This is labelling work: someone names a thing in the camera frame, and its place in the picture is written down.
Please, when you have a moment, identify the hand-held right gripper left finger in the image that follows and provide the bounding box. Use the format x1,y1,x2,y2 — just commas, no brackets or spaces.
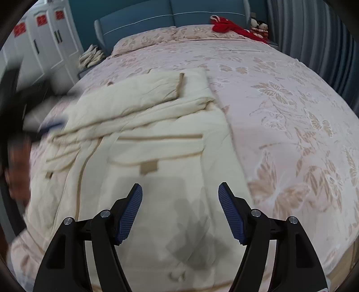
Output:
33,183,143,292

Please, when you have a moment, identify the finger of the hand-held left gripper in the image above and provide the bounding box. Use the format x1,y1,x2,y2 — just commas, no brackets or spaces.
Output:
38,118,69,135
17,86,79,99

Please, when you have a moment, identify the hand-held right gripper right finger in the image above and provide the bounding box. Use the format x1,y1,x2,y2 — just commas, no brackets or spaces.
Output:
218,182,328,292

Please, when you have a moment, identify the cream blanket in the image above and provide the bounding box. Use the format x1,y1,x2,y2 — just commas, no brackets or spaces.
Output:
22,68,254,285

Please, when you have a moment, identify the person's left hand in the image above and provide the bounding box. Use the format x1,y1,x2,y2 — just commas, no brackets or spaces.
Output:
4,144,33,204

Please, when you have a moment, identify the white wardrobe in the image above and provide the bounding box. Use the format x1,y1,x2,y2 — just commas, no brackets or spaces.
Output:
0,0,85,97

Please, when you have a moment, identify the pile of cream cloth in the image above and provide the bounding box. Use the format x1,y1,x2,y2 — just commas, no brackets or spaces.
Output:
79,44,105,69

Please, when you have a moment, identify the floral pillow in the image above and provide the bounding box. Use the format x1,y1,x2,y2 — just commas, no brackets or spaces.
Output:
172,24,253,41
112,27,178,56

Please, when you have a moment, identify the bed with floral bedspread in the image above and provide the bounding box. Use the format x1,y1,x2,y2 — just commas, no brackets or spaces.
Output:
7,24,359,292

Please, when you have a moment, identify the blue padded headboard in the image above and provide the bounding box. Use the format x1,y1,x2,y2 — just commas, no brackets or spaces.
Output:
94,0,251,54

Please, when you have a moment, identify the red cloth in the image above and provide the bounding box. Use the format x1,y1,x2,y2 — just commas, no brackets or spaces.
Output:
210,15,270,44

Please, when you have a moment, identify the grey curtain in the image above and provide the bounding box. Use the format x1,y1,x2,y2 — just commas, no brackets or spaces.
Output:
266,0,359,114

